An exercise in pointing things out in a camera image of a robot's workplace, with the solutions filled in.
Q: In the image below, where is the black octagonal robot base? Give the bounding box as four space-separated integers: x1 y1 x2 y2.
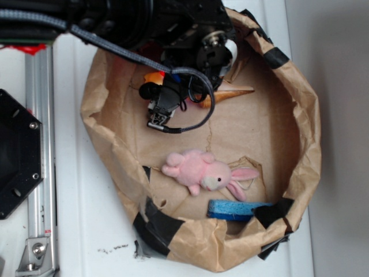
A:
1 89 43 220

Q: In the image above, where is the brown spiral seashell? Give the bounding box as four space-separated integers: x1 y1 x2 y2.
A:
198 88 255 108

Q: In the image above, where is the pink plush bunny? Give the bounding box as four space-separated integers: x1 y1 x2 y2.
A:
161 149 259 201

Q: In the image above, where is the blue sponge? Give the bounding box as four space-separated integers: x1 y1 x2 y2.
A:
207 199 272 222

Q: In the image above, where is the brown paper bag tray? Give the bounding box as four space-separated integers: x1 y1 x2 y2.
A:
81 10 321 272

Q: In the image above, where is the aluminium extrusion rail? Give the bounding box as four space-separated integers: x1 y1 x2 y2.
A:
16 47 60 276

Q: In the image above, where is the grey braided cable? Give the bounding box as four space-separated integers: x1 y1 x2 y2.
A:
0 8 216 134

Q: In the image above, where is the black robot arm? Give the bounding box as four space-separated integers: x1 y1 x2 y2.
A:
1 1 235 88

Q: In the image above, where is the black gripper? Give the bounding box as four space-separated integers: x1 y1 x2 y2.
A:
160 17 238 90

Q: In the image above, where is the yellow rubber duck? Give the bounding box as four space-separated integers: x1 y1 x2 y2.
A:
144 71 165 85

